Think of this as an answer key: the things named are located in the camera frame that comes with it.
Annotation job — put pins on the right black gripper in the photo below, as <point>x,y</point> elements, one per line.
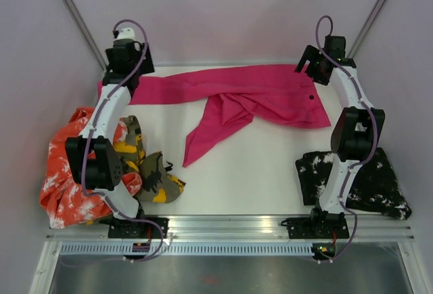
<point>312,54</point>

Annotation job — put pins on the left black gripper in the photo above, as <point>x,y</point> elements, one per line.
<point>147,65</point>

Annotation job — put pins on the pink trousers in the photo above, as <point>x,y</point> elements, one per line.
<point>235,96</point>

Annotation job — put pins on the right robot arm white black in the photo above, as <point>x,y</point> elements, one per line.
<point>353,140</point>

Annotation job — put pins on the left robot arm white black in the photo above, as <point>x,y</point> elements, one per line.
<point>113,99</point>

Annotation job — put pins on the camouflage yellow green trousers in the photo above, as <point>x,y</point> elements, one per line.
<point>155,175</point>

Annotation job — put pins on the black white folded trousers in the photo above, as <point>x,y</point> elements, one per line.
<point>375,188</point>

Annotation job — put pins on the orange white tie-dye trousers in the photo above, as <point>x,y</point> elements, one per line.
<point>61,197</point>

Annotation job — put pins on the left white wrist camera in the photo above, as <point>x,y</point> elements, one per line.
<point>126,33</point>

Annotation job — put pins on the left aluminium frame post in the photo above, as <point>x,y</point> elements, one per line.
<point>84,31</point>

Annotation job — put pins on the aluminium frame post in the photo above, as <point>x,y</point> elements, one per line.
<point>84,31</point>
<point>368,23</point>

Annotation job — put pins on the right aluminium frame post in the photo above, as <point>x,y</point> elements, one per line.
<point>368,23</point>

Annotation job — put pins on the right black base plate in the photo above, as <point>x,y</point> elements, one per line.
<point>305,228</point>

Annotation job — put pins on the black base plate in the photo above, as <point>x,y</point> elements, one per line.
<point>305,228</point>
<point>156,228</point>

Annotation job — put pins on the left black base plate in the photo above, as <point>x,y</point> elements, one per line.
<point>156,228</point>

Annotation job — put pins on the aluminium front rail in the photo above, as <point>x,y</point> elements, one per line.
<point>248,228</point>

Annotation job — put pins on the white slotted cable duct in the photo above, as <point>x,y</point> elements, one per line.
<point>190,249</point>

